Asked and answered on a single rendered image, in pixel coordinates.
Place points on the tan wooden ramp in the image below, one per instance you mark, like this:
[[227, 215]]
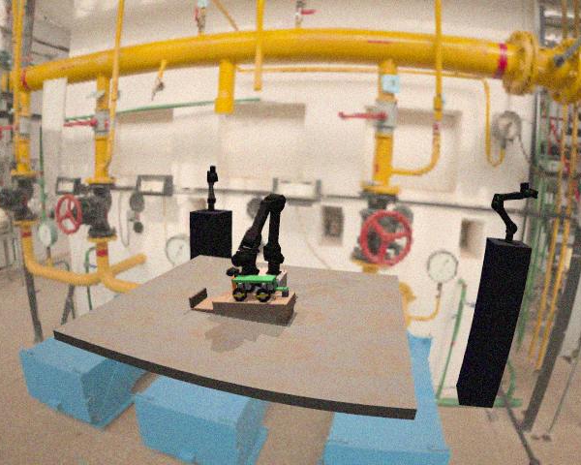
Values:
[[280, 304]]

